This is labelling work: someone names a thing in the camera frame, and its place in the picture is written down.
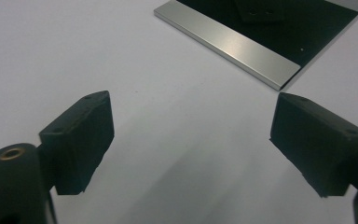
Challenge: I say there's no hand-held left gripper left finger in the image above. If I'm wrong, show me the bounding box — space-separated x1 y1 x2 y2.
36 90 116 196

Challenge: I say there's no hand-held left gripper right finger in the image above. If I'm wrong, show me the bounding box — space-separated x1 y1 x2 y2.
269 91 358 198

